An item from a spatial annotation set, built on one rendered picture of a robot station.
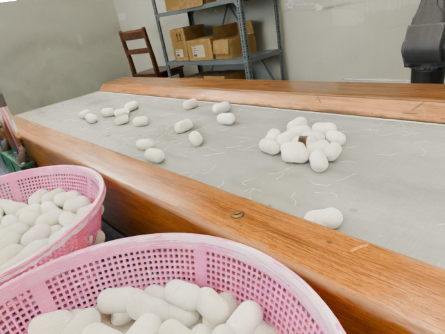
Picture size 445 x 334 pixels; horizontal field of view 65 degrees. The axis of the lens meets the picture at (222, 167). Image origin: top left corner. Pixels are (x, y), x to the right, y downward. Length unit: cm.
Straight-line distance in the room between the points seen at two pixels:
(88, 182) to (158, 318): 25
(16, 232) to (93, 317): 19
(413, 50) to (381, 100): 25
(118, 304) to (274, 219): 13
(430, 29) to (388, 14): 180
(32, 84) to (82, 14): 106
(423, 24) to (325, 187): 52
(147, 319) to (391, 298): 15
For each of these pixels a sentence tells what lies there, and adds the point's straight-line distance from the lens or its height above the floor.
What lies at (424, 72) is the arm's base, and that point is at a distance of 84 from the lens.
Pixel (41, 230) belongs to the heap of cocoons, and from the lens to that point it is 43.
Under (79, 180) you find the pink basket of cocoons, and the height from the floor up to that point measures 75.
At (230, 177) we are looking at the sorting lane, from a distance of 42.
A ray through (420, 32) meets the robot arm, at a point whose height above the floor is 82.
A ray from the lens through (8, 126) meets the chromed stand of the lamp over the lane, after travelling 78.
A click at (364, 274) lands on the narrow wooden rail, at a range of 24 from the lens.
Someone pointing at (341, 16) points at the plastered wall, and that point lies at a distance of 276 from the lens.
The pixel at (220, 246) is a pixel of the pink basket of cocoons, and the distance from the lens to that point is 26.
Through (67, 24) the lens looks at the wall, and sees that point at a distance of 489.
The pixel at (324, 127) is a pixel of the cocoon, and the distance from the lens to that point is 50.
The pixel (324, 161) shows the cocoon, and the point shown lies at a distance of 40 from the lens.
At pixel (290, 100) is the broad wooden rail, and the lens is 66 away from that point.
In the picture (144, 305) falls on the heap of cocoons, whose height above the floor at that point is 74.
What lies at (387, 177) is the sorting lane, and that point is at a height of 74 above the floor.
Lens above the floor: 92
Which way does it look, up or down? 24 degrees down
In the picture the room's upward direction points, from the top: 10 degrees counter-clockwise
